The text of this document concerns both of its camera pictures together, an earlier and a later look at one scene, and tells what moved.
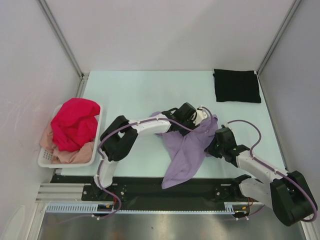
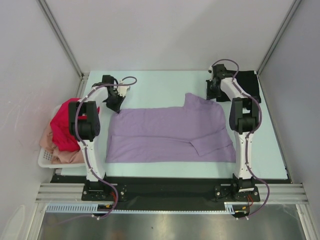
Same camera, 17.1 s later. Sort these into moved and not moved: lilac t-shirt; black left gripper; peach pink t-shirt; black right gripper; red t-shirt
Moved: black left gripper; lilac t-shirt; black right gripper
Not moved: peach pink t-shirt; red t-shirt
